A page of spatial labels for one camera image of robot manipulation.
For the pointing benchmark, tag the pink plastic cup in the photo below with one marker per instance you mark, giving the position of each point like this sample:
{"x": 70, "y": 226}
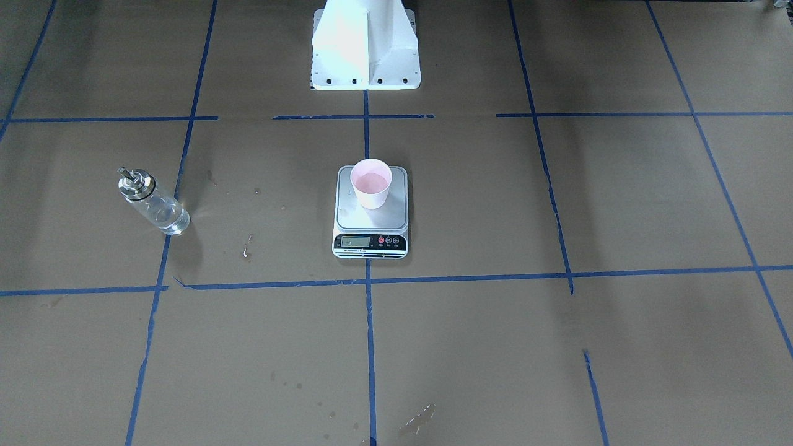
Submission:
{"x": 371, "y": 180}

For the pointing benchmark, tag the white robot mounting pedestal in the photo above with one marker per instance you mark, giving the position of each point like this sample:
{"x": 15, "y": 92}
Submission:
{"x": 365, "y": 45}

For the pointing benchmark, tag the silver digital kitchen scale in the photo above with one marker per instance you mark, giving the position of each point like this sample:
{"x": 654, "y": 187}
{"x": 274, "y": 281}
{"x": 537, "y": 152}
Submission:
{"x": 360, "y": 232}

